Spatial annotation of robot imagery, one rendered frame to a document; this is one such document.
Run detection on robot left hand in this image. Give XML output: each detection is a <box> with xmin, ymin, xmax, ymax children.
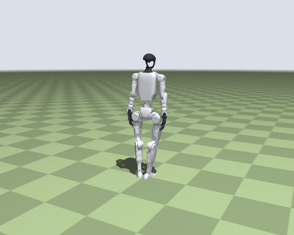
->
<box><xmin>127</xmin><ymin>109</ymin><xmax>133</xmax><ymax>126</ymax></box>

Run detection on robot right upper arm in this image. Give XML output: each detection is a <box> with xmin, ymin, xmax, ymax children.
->
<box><xmin>156</xmin><ymin>74</ymin><xmax>166</xmax><ymax>99</ymax></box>

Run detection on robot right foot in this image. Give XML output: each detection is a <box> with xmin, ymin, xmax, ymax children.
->
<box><xmin>143</xmin><ymin>172</ymin><xmax>156</xmax><ymax>179</ymax></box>

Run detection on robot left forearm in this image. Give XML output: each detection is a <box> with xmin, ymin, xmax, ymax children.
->
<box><xmin>127</xmin><ymin>91</ymin><xmax>135</xmax><ymax>112</ymax></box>

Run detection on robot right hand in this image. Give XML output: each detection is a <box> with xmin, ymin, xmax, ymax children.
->
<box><xmin>159</xmin><ymin>113</ymin><xmax>167</xmax><ymax>130</ymax></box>

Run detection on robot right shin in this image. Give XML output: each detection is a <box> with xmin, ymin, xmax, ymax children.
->
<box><xmin>147</xmin><ymin>144</ymin><xmax>157</xmax><ymax>175</ymax></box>

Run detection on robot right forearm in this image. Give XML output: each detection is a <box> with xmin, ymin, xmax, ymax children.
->
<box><xmin>161</xmin><ymin>93</ymin><xmax>168</xmax><ymax>116</ymax></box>

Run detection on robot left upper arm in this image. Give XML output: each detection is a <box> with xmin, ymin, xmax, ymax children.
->
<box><xmin>130</xmin><ymin>73</ymin><xmax>139</xmax><ymax>97</ymax></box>

